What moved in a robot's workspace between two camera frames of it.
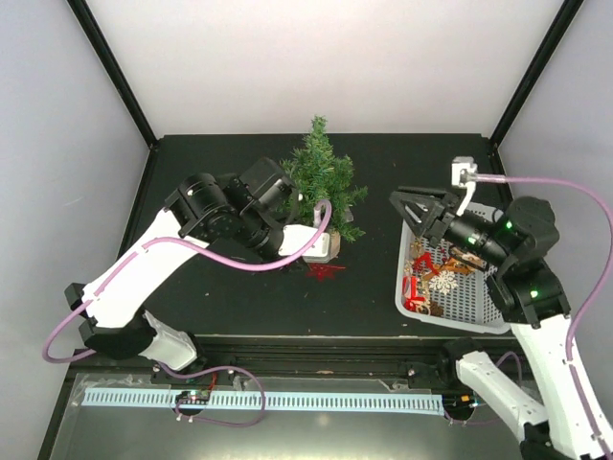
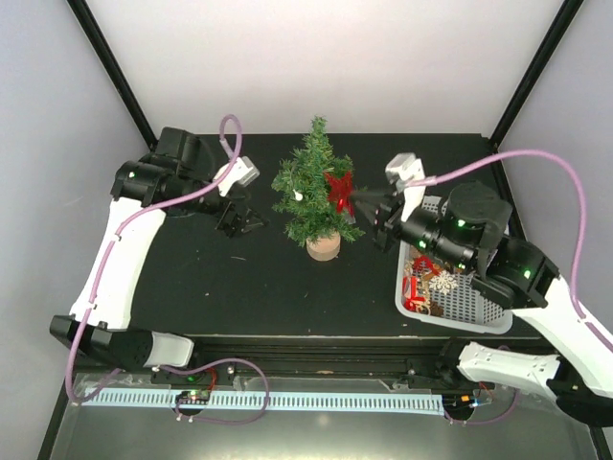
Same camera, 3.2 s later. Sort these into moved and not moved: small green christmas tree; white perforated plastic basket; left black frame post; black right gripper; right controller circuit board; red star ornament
Moved: red star ornament; black right gripper
Not moved: small green christmas tree; right controller circuit board; left black frame post; white perforated plastic basket
